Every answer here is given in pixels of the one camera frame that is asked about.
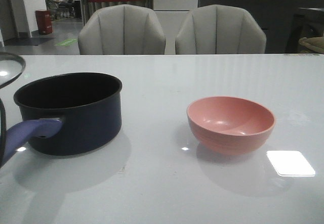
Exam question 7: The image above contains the left grey upholstered chair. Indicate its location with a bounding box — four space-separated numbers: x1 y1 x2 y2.
78 5 166 55

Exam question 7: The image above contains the dark grey sideboard counter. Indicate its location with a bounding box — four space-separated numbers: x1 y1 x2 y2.
198 0 323 54

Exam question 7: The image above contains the grey upholstered chair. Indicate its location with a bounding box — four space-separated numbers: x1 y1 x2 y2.
175 5 267 55
78 5 166 55

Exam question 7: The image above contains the glass pot lid blue knob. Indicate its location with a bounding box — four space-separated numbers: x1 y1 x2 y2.
0 52 26 88

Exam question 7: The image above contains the red trash bin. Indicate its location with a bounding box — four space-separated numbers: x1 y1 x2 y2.
35 10 53 34

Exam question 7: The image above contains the right grey upholstered chair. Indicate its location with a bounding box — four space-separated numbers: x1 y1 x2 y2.
175 5 267 55

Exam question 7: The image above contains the dark blue saucepan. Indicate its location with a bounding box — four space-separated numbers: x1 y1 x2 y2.
1 72 122 164

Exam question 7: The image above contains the pink plastic bowl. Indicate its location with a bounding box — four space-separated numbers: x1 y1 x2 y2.
187 96 275 155

